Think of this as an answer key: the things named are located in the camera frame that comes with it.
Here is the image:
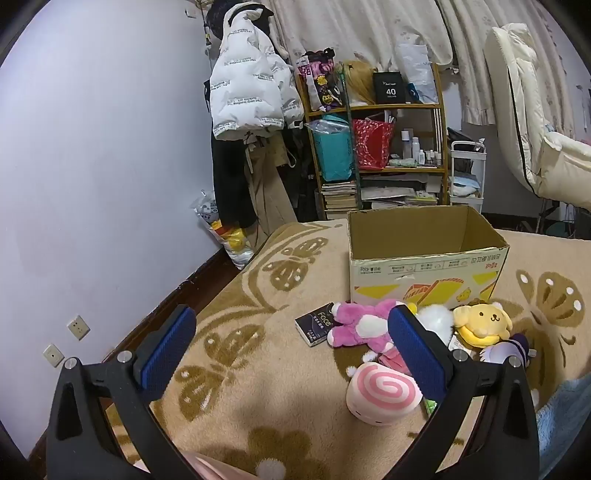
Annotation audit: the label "dark cap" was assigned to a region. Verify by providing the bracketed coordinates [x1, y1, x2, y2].
[205, 2, 275, 42]

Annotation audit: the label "pile of papers and booklets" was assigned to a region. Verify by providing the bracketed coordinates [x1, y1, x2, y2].
[360, 182, 439, 208]

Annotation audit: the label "white black fluffy plush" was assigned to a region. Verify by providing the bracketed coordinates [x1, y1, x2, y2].
[406, 302, 455, 347]

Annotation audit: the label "teal bag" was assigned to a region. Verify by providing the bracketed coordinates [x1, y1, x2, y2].
[309, 115, 354, 182]

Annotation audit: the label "green pole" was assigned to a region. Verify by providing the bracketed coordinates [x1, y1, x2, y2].
[339, 69, 363, 210]

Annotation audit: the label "blonde wig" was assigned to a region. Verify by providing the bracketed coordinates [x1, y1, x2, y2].
[342, 60, 379, 107]

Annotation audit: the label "white trolley cart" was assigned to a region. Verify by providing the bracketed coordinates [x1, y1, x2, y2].
[449, 138, 488, 215]

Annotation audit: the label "pink plush toy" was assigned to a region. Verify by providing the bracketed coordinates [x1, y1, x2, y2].
[328, 299, 407, 349]

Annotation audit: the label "pink swirl roll plush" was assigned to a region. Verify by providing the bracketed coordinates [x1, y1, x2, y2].
[346, 362, 423, 428]

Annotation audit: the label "pink cloth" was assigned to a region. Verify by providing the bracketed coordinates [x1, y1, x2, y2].
[194, 452, 259, 480]

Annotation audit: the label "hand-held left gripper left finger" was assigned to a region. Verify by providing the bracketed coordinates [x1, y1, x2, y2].
[45, 304, 198, 480]

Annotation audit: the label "row of cosmetic bottles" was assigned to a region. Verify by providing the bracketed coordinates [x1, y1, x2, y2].
[399, 129, 444, 167]

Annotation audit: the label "purple plush doll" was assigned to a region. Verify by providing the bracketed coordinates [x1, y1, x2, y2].
[480, 332, 539, 367]

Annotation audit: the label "printed cardboard box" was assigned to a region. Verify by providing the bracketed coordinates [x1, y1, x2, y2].
[346, 205, 510, 310]

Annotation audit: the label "plastic bag of toys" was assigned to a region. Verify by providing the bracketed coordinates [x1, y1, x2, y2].
[194, 189, 257, 271]

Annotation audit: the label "black pink printed bag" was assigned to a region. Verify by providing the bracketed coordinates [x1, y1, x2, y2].
[298, 48, 345, 112]

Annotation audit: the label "stack of books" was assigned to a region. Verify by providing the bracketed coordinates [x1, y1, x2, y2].
[321, 180, 358, 220]

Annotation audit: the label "black tissue pack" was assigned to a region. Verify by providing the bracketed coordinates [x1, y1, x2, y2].
[295, 302, 338, 347]

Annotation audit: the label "black box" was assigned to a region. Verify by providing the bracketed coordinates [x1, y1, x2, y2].
[373, 71, 407, 106]

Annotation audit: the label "beige pants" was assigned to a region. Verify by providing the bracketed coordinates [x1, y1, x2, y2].
[242, 134, 298, 250]

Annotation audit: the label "small pink white plush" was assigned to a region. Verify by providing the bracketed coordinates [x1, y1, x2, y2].
[362, 346, 411, 374]

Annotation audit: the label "white puffer jacket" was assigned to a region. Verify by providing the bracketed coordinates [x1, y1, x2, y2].
[209, 4, 305, 141]

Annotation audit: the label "cream patterned curtains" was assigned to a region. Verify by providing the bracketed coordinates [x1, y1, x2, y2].
[259, 0, 568, 125]

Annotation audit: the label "wooden shelf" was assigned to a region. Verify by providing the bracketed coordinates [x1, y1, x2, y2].
[295, 62, 451, 222]

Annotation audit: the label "light blue cloth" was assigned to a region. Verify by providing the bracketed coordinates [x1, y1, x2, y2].
[536, 376, 591, 476]

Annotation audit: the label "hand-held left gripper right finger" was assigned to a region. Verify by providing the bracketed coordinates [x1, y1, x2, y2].
[387, 302, 541, 480]

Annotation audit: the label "blue white cloth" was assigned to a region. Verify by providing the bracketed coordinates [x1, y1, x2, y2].
[450, 178, 481, 197]

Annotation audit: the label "black hanging garment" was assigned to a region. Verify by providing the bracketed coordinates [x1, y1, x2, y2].
[277, 124, 324, 222]
[211, 124, 257, 229]

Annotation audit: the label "clear plastic bag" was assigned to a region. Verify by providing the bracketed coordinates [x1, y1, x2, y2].
[394, 42, 439, 104]

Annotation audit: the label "metal stand legs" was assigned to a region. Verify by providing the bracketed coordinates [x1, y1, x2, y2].
[517, 198, 578, 238]

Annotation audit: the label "red patterned bag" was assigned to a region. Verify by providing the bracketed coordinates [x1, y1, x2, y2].
[352, 117, 397, 171]

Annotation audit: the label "yellow dog plush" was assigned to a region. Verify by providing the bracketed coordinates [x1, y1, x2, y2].
[450, 300, 513, 354]

